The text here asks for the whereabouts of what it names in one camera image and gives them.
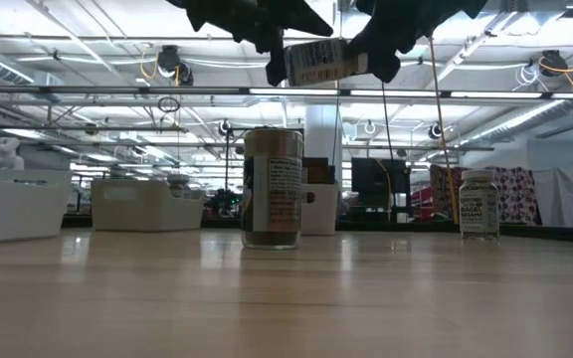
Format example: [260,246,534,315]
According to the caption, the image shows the white building column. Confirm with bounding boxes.
[304,103,343,188]

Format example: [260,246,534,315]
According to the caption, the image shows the black ceiling cable reel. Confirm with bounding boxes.
[538,49,569,79]
[156,45,194,87]

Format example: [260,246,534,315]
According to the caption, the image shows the black screen on stand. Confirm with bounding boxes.
[350,157,412,223]

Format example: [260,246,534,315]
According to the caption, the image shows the large white plastic bin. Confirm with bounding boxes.
[0,167,74,246]

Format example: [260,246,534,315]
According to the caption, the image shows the yellow hanging cable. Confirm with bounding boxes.
[428,37,460,226]

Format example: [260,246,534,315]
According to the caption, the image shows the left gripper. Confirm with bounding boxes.
[166,0,335,89]

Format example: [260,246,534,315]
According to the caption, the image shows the floral patterned cloth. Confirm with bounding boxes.
[429,164,541,226]

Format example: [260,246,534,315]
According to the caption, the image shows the brown spice jar tan lid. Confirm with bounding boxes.
[241,127,305,252]

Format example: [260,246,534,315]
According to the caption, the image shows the white plastic bin with handles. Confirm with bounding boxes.
[90,178,207,233]
[299,183,340,237]

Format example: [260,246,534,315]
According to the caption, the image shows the overhead light rail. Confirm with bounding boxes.
[0,85,573,100]

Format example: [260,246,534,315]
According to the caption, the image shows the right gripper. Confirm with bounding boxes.
[348,0,489,85]

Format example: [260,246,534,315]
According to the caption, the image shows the white draped cloth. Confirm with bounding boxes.
[532,166,573,229]

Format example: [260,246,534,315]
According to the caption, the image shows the black power cable with loop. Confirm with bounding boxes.
[380,82,398,161]

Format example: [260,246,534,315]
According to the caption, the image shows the bagel seasoning jar white lid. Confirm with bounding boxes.
[165,172,192,200]
[284,37,370,89]
[458,169,500,243]

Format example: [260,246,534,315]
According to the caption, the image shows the white humanoid figure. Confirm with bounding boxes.
[0,136,26,171]

